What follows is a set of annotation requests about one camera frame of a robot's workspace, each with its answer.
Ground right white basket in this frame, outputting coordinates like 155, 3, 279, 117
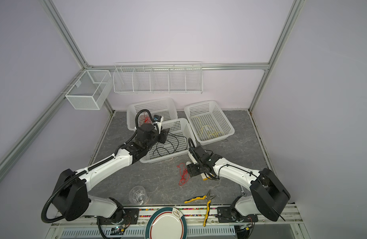
184, 101, 235, 145

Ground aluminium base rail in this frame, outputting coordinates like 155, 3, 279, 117
46, 204, 310, 239

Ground yellow handled pliers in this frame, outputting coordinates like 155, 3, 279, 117
184, 190, 215, 227

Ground white green rimmed plate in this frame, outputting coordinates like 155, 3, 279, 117
144, 207, 187, 239

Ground silver wrench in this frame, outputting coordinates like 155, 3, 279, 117
240, 185, 247, 197

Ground white basket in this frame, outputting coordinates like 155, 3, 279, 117
140, 118, 196, 163
127, 98, 178, 131
184, 101, 235, 145

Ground white mesh wall box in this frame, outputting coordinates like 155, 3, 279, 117
66, 70, 113, 110

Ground yellow cable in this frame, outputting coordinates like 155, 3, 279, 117
199, 124, 223, 140

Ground red cable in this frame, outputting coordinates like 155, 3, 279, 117
176, 162, 190, 187

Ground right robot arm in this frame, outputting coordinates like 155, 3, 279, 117
186, 138, 291, 222

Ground black cable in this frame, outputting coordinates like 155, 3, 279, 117
152, 132, 189, 157

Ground clear plastic cup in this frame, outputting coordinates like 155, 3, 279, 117
129, 186, 149, 205

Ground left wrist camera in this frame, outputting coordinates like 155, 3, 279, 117
152, 115, 164, 133

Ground white work glove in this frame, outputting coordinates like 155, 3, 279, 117
201, 174, 208, 181

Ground white wire wall rack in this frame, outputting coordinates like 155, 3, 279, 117
113, 61, 203, 94

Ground front middle white basket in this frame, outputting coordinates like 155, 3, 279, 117
140, 118, 196, 163

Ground back left white basket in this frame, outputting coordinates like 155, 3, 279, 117
127, 98, 178, 131

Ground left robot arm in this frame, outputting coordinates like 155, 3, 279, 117
41, 109, 169, 224

